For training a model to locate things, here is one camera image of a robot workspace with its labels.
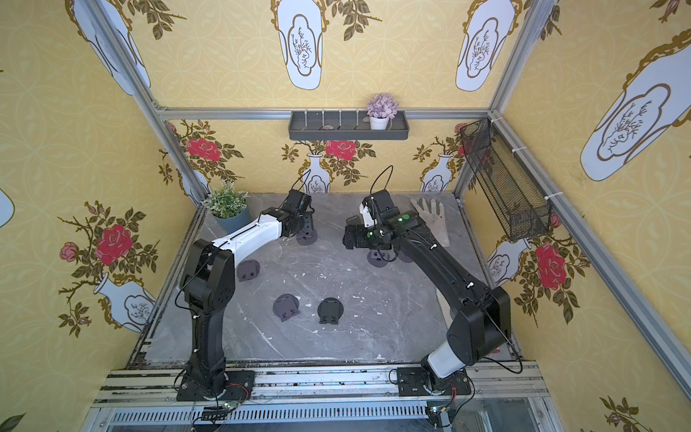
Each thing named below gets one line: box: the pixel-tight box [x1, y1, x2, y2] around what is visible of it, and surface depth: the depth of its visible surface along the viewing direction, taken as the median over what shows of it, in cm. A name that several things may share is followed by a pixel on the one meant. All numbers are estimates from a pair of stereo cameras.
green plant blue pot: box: [201, 178, 251, 234], surface depth 101 cm
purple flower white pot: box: [367, 92, 399, 131], surface depth 85 cm
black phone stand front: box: [316, 297, 345, 325], surface depth 89 cm
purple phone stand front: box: [272, 293, 300, 323], surface depth 90 cm
